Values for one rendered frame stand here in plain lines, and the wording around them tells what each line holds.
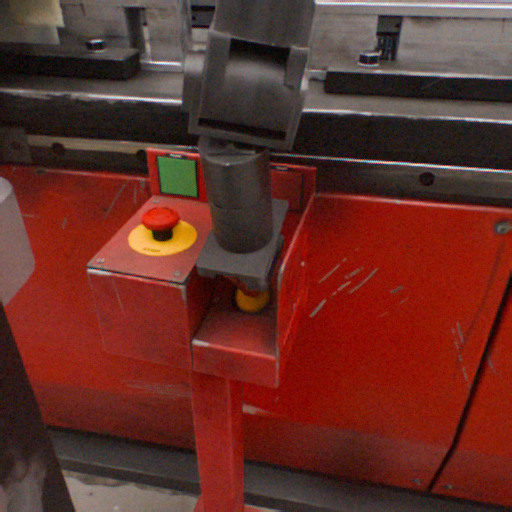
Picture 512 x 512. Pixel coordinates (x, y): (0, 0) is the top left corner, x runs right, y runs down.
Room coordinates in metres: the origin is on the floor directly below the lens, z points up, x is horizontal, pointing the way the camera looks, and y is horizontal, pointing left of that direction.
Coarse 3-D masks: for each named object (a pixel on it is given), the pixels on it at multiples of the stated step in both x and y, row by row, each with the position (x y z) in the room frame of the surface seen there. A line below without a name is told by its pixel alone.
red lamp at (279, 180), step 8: (272, 176) 0.52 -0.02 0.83; (280, 176) 0.52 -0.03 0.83; (288, 176) 0.52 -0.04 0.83; (296, 176) 0.51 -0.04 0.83; (272, 184) 0.52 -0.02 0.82; (280, 184) 0.52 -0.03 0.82; (288, 184) 0.52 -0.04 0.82; (296, 184) 0.51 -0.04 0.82; (272, 192) 0.52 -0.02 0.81; (280, 192) 0.52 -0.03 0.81; (288, 192) 0.52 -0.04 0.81; (296, 192) 0.51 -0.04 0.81; (288, 200) 0.52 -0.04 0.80; (296, 200) 0.51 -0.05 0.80; (296, 208) 0.51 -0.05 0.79
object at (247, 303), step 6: (240, 294) 0.45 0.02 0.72; (264, 294) 0.44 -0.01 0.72; (240, 300) 0.44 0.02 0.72; (246, 300) 0.44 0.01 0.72; (252, 300) 0.44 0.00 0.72; (258, 300) 0.44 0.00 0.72; (264, 300) 0.44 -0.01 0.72; (240, 306) 0.44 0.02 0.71; (246, 306) 0.44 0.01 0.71; (252, 306) 0.44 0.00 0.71; (258, 306) 0.43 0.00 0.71
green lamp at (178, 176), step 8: (160, 160) 0.56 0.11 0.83; (168, 160) 0.56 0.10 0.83; (176, 160) 0.55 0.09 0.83; (184, 160) 0.55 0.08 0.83; (160, 168) 0.56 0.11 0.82; (168, 168) 0.56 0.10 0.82; (176, 168) 0.55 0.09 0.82; (184, 168) 0.55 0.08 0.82; (192, 168) 0.55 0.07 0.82; (168, 176) 0.56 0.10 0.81; (176, 176) 0.55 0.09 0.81; (184, 176) 0.55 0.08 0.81; (192, 176) 0.55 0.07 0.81; (168, 184) 0.56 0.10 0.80; (176, 184) 0.55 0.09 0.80; (184, 184) 0.55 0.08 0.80; (192, 184) 0.55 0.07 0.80; (168, 192) 0.56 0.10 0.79; (176, 192) 0.55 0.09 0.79; (184, 192) 0.55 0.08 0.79; (192, 192) 0.55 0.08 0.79
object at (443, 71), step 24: (336, 72) 0.66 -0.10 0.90; (360, 72) 0.65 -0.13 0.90; (384, 72) 0.65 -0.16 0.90; (408, 72) 0.64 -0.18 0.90; (432, 72) 0.64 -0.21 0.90; (456, 72) 0.64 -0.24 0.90; (480, 72) 0.64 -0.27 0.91; (504, 72) 0.64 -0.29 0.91; (408, 96) 0.64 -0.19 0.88; (432, 96) 0.64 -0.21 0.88; (456, 96) 0.63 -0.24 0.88; (480, 96) 0.63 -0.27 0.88; (504, 96) 0.62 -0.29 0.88
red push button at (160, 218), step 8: (160, 208) 0.48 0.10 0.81; (168, 208) 0.48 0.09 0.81; (144, 216) 0.47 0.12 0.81; (152, 216) 0.46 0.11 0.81; (160, 216) 0.46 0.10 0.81; (168, 216) 0.46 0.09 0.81; (176, 216) 0.47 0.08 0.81; (144, 224) 0.46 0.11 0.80; (152, 224) 0.45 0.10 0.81; (160, 224) 0.45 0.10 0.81; (168, 224) 0.45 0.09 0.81; (176, 224) 0.46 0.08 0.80; (152, 232) 0.46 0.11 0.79; (160, 232) 0.46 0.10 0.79; (168, 232) 0.46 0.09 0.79; (160, 240) 0.46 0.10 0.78
